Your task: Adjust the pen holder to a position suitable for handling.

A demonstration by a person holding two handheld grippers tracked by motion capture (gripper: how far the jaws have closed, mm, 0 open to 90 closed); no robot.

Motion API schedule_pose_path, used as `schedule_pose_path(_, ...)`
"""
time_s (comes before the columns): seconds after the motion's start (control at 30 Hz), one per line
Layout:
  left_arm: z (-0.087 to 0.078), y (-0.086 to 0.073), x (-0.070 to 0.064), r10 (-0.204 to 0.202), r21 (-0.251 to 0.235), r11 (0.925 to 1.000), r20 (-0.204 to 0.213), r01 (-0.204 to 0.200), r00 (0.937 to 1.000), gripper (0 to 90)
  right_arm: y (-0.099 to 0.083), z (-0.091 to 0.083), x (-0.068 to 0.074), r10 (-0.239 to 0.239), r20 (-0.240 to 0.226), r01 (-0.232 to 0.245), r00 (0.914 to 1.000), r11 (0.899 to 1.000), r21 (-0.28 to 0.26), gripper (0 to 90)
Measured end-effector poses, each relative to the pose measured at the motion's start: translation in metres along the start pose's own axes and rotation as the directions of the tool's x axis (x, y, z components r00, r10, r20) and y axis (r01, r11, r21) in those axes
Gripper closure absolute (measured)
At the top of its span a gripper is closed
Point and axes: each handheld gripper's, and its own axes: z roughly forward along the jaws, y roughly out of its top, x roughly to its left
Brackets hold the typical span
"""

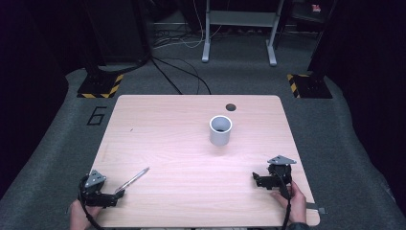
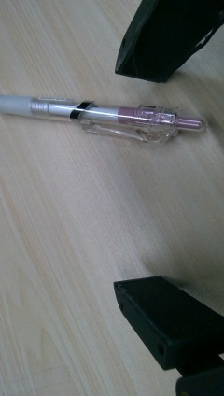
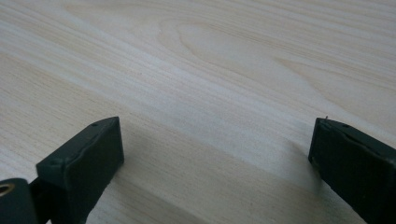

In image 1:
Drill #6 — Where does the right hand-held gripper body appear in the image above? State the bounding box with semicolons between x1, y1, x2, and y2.
263;154;298;200

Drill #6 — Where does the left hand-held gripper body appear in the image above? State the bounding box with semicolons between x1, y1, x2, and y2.
79;170;113;209

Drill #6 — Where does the silver pen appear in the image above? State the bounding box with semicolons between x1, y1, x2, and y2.
114;167;150;194

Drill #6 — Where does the person's left hand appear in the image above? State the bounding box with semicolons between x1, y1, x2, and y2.
69;198;103;230

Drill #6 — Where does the person's right hand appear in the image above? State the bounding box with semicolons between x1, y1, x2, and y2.
271;181;308;225

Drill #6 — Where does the white cup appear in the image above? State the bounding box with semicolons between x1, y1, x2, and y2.
209;114;234;148

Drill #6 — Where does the grey metal stand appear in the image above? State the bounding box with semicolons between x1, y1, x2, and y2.
201;0;285;67

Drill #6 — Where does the dark cabinet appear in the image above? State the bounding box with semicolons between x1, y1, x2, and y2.
83;0;151;65

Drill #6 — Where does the dark box with red label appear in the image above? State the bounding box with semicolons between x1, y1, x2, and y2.
291;0;336;24

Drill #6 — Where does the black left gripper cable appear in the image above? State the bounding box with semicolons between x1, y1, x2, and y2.
79;188;104;230

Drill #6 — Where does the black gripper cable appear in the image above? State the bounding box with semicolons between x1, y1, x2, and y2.
273;171;293;230
79;188;104;230

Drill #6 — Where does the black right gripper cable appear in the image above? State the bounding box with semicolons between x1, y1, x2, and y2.
273;171;293;230

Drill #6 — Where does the grey bracket at table edge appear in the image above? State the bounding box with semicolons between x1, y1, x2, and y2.
305;202;327;216

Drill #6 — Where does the black yellow striped base plate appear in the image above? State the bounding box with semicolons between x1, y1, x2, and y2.
285;73;333;100
77;73;125;100

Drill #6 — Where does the black floor cable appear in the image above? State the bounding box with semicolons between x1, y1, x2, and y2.
149;57;213;96

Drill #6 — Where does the white floor cable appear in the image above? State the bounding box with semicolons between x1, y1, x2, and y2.
152;0;224;50

